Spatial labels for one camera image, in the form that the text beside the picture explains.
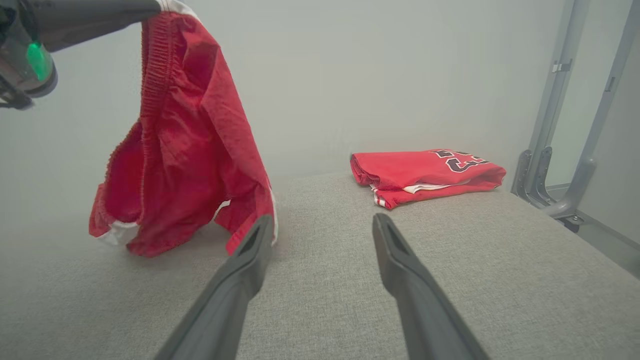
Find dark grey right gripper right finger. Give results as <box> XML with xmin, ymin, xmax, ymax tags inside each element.
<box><xmin>372</xmin><ymin>212</ymin><xmax>491</xmax><ymax>360</ymax></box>

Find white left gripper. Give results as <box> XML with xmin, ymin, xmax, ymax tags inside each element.
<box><xmin>0</xmin><ymin>0</ymin><xmax>163</xmax><ymax>111</ymax></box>

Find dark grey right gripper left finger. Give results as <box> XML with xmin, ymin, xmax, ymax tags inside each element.
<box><xmin>155</xmin><ymin>215</ymin><xmax>275</xmax><ymax>360</ymax></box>

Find red jersey with white sleeves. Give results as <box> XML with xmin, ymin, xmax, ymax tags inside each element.
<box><xmin>350</xmin><ymin>148</ymin><xmax>507</xmax><ymax>210</ymax></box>

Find red shorts with white stripe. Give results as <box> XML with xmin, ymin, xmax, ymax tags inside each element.
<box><xmin>89</xmin><ymin>0</ymin><xmax>279</xmax><ymax>259</ymax></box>

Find grey metal partition post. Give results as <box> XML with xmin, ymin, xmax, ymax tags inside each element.
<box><xmin>541</xmin><ymin>0</ymin><xmax>640</xmax><ymax>225</ymax></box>
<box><xmin>510</xmin><ymin>0</ymin><xmax>592</xmax><ymax>209</ymax></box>

